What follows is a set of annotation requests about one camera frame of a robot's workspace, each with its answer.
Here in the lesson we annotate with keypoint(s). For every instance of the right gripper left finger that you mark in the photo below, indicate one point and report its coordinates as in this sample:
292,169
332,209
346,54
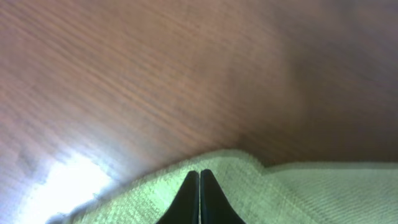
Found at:
184,208

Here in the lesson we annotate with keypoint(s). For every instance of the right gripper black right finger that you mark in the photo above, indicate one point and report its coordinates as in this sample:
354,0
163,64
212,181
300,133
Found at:
214,206

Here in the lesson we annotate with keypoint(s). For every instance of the green microfiber cloth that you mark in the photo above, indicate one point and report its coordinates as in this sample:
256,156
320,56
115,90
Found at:
299,192

